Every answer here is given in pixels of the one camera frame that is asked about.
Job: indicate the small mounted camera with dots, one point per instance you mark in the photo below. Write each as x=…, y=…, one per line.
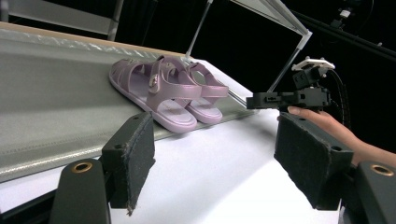
x=342, y=15

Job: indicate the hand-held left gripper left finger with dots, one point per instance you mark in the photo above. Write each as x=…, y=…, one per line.
x=132, y=158

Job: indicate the dark metal bar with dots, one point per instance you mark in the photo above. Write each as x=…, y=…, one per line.
x=358, y=37

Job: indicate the lilac star sandal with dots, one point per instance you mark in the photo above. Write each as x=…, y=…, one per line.
x=214, y=90
x=177, y=90

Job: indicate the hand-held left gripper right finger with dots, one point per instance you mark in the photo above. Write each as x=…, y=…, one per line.
x=311, y=161

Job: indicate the upper shoe rack shelf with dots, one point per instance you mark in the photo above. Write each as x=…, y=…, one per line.
x=277, y=14

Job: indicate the white rack pole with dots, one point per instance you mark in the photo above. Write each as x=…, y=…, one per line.
x=199, y=28
x=288, y=65

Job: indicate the grey metal stand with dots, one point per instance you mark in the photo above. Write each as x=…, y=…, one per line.
x=62, y=17

